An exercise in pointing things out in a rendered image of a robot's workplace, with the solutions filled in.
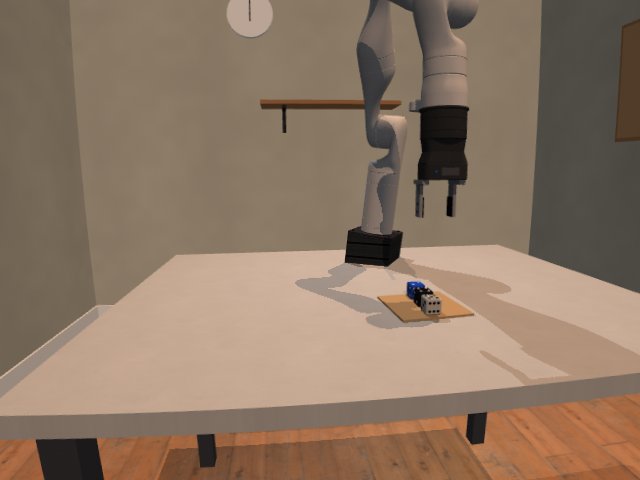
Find beige die with black pips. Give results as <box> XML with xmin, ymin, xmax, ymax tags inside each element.
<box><xmin>421</xmin><ymin>294</ymin><xmax>442</xmax><ymax>315</ymax></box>

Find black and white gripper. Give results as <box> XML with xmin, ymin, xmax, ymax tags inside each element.
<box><xmin>409</xmin><ymin>73</ymin><xmax>469</xmax><ymax>218</ymax></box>

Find blue die with white pips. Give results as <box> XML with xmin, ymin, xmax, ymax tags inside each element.
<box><xmin>407</xmin><ymin>281</ymin><xmax>425</xmax><ymax>299</ymax></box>

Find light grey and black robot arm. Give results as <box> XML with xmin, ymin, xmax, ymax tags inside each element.
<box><xmin>356</xmin><ymin>0</ymin><xmax>478</xmax><ymax>235</ymax></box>

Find orange square mat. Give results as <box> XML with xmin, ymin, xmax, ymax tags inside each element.
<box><xmin>377</xmin><ymin>291</ymin><xmax>474</xmax><ymax>322</ymax></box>

